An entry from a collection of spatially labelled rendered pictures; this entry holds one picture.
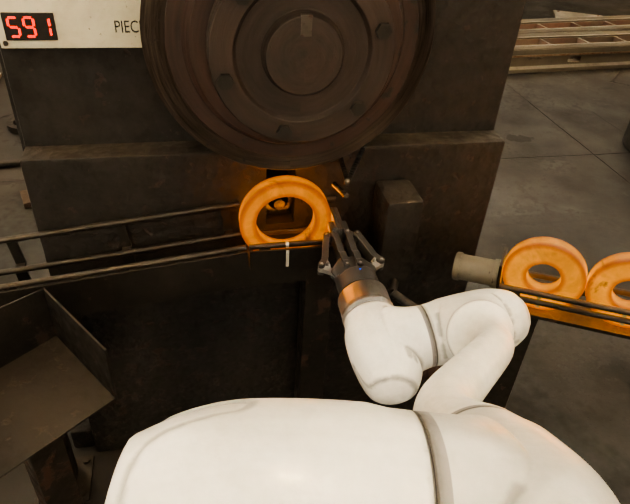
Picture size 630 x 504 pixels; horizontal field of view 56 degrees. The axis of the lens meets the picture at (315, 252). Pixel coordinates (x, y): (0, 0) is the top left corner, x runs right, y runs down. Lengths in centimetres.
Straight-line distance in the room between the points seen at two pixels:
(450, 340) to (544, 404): 109
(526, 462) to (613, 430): 162
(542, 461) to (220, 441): 19
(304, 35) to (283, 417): 63
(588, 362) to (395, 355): 135
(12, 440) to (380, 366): 58
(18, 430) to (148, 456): 71
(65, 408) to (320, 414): 73
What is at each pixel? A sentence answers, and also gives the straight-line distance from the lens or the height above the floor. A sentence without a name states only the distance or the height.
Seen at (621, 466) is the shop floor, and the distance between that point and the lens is 193.
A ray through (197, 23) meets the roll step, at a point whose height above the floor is 115.
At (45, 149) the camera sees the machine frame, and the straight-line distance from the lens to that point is 122.
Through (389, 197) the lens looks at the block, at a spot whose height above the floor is 80.
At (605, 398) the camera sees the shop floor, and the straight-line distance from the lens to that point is 209.
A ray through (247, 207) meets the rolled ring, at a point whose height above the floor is 79.
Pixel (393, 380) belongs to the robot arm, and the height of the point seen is 74.
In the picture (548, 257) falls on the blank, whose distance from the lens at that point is 120.
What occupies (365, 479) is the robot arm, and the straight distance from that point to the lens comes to 35.
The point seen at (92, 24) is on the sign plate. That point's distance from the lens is 112.
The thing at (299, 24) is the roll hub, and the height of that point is 116.
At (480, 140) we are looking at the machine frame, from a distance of 131.
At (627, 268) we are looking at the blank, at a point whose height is 78.
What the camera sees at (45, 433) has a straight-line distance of 105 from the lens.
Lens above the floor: 139
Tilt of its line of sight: 36 degrees down
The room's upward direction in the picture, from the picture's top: 4 degrees clockwise
